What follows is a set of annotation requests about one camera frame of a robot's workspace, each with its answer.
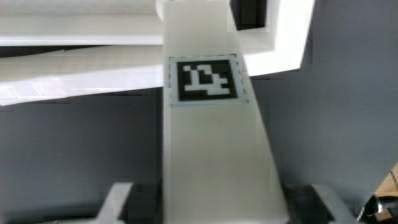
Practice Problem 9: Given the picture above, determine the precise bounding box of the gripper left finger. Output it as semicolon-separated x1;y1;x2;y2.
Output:
93;182;134;224

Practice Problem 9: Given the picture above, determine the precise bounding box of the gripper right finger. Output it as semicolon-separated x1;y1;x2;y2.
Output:
313;184;359;224

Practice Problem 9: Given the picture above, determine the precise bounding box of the white desk top panel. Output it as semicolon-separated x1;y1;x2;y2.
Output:
0;0;315;106

